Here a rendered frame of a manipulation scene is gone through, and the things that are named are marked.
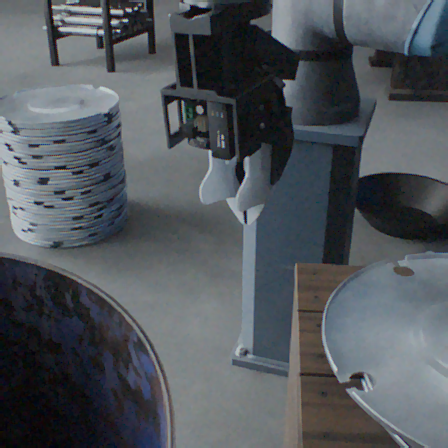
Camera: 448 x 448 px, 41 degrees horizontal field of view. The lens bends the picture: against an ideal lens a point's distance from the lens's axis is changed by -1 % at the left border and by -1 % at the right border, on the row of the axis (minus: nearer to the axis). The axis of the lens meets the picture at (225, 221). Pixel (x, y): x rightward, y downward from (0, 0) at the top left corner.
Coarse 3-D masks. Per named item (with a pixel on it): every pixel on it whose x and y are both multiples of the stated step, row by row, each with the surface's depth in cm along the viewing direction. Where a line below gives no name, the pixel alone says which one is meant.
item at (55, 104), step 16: (32, 96) 144; (48, 96) 142; (64, 96) 142; (80, 96) 144; (96, 96) 144; (112, 96) 144; (0, 112) 133; (16, 112) 133; (32, 112) 133; (48, 112) 133; (64, 112) 133; (80, 112) 133
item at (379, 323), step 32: (416, 256) 64; (352, 288) 60; (384, 288) 60; (416, 288) 60; (352, 320) 55; (384, 320) 55; (416, 320) 55; (352, 352) 51; (384, 352) 51; (416, 352) 51; (384, 384) 48; (416, 384) 48; (384, 416) 45; (416, 416) 45
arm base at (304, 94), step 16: (352, 48) 83; (304, 64) 81; (320, 64) 81; (336, 64) 81; (352, 64) 85; (288, 80) 82; (304, 80) 81; (320, 80) 81; (336, 80) 82; (352, 80) 84; (288, 96) 83; (304, 96) 82; (320, 96) 82; (336, 96) 83; (352, 96) 84; (304, 112) 82; (320, 112) 82; (336, 112) 83; (352, 112) 85
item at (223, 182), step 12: (216, 168) 54; (228, 168) 55; (240, 168) 56; (204, 180) 53; (216, 180) 54; (228, 180) 56; (240, 180) 56; (204, 192) 53; (216, 192) 55; (228, 192) 56; (240, 216) 58
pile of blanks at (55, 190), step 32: (0, 128) 131; (32, 128) 127; (64, 128) 127; (96, 128) 132; (0, 160) 138; (32, 160) 130; (64, 160) 130; (96, 160) 135; (32, 192) 134; (64, 192) 135; (96, 192) 138; (32, 224) 140; (64, 224) 138; (96, 224) 141
